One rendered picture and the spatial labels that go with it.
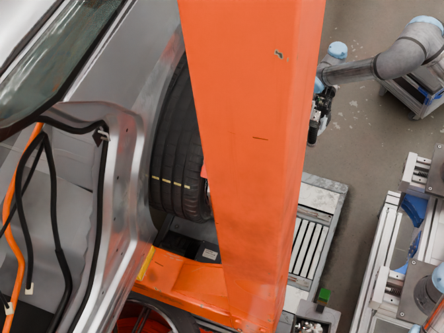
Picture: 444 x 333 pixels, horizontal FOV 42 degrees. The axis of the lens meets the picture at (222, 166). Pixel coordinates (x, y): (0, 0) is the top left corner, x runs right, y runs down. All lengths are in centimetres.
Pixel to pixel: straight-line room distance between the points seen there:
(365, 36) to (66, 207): 234
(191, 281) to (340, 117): 158
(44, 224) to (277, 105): 132
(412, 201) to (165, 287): 102
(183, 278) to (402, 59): 109
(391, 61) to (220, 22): 131
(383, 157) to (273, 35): 256
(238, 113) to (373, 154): 239
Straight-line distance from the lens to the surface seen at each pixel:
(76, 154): 195
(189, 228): 276
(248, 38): 74
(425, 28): 206
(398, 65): 199
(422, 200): 238
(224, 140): 97
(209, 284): 206
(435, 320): 166
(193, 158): 193
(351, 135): 329
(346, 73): 214
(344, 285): 291
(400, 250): 280
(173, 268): 221
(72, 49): 138
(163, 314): 235
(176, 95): 197
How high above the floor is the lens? 275
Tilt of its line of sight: 61 degrees down
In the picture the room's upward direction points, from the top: 7 degrees counter-clockwise
